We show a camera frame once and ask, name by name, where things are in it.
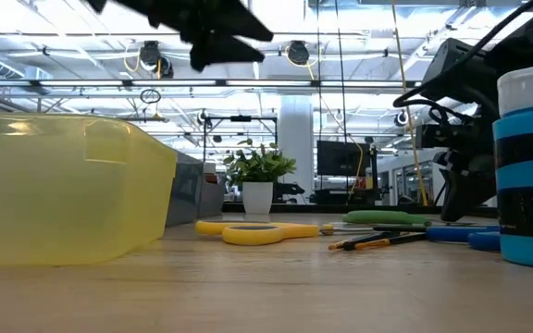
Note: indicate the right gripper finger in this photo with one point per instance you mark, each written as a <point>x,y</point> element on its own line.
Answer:
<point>452,194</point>
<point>481,192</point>

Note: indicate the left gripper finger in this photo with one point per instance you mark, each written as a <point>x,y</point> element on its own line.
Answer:
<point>220,20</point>
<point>220,52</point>

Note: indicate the blue paint bottle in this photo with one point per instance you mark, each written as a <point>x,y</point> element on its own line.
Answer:
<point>530,185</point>

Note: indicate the red paint bottle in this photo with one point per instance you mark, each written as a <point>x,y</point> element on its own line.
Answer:
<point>211,178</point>

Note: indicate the black computer monitor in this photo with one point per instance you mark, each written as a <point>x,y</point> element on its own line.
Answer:
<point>343,158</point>

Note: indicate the white building column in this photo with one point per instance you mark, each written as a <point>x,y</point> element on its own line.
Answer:
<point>296,148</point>

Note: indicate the green plant in white pot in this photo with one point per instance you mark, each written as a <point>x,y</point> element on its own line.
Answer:
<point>257,176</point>

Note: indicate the yellow translucent plastic bin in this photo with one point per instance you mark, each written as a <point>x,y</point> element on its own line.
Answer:
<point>63,194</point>

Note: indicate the black background rig frame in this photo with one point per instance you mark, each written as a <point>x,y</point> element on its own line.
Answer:
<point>241,119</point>

